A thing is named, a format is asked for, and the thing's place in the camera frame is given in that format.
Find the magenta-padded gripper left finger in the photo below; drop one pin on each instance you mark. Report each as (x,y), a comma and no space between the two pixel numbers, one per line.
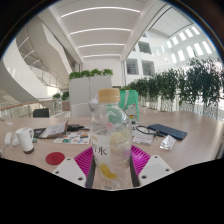
(68,168)

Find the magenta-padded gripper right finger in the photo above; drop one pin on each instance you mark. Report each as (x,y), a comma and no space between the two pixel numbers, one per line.
(156,168)

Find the clear bottle with yellow cap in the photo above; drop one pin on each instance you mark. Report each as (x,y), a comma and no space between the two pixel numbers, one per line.
(110,133)

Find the flat round red coaster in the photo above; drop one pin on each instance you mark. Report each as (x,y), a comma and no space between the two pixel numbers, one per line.
(55,158)

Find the clear plastic packet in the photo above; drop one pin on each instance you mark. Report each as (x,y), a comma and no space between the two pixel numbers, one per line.
(167,142)

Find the colourful sticker sheet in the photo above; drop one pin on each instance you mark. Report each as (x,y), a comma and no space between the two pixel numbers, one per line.
(73,138)

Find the white card in sleeve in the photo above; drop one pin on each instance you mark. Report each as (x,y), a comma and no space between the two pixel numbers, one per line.
(143,139)

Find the printed booklet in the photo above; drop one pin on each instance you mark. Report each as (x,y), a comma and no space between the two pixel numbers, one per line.
(55,130)

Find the black pouch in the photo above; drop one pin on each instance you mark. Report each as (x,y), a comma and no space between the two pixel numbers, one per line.
(75,127)

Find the white mug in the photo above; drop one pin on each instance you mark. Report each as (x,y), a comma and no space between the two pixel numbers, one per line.
(25,138)

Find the white computer mouse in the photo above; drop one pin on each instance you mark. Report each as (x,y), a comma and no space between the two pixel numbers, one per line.
(15,141)

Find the white chair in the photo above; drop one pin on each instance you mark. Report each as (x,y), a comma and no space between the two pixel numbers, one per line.
(81,110)

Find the black chair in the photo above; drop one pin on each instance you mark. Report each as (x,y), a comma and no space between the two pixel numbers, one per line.
(41,113)

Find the brown planter with plant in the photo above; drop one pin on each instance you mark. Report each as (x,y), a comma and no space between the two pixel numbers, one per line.
(65,105)

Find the white power strip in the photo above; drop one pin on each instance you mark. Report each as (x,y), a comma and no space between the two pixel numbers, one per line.
(7,138)

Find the green shopping bag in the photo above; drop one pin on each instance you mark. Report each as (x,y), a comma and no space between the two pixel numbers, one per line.
(130,101)

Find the pale planter with plant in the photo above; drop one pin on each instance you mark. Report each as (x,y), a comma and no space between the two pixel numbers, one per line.
(57,97)

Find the glass railing with wooden handrail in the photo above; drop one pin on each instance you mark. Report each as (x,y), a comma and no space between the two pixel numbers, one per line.
(20,110)

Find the white cabinet topped with plants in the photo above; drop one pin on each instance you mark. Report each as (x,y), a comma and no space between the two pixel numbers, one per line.
(81,88)

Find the row of green plants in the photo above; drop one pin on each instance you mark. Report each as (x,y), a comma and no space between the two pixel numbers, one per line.
(196,83)

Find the ceiling light strips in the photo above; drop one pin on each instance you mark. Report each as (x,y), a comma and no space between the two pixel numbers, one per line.
(100,30)

